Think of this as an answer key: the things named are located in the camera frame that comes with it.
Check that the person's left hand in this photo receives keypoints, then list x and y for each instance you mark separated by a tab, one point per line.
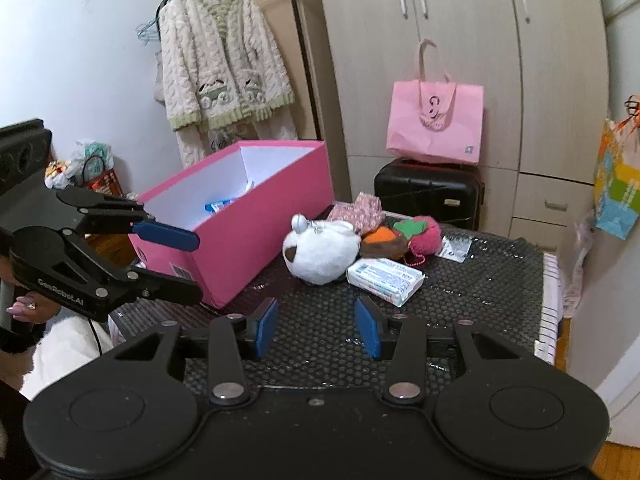
30	310

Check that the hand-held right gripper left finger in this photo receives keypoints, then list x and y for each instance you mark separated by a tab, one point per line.
265	330

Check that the black suitcase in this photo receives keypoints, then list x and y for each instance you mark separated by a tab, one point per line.
425	195

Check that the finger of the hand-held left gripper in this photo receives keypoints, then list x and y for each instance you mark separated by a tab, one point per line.
170	290
170	236

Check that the white striped cloth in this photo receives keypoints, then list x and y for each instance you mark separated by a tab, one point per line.
547	310

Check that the colourful gift bag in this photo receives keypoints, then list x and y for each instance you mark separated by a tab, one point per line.
620	195

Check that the orange carrot plush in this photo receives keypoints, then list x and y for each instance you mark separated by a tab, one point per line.
382	235

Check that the white tissue packet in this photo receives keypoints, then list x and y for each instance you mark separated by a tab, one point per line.
385	277

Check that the cream knitted robe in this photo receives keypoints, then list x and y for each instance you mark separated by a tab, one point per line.
220	60

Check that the floral cloth pouch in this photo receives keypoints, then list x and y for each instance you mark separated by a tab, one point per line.
362	210

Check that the small white sachet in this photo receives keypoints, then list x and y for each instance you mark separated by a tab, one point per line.
455	250

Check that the blue wipes packet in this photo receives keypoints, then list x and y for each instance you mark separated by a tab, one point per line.
220	206

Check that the red paper bag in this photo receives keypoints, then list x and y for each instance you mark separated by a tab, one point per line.
105	180

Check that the light wooden wardrobe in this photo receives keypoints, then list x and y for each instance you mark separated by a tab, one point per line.
475	35

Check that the pink tote bag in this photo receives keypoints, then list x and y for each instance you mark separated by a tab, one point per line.
435	130

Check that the dark cloth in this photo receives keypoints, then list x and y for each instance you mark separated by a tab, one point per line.
12	430

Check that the printed white plastic bag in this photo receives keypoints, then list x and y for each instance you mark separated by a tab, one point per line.
95	152

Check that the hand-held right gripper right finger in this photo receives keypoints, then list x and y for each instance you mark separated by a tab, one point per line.
370	327

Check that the pink strawberry plush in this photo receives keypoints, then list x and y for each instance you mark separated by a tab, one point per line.
425	237

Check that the white fluffy garment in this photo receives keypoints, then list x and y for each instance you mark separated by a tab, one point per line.
65	355

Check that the black honeycomb mat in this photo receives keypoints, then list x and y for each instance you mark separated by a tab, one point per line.
320	320

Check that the white panda plush toy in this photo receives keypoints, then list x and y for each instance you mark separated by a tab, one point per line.
320	255

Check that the pink cardboard box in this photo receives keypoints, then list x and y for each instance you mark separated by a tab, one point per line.
260	220

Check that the yellow snack packet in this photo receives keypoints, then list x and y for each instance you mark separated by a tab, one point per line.
60	172

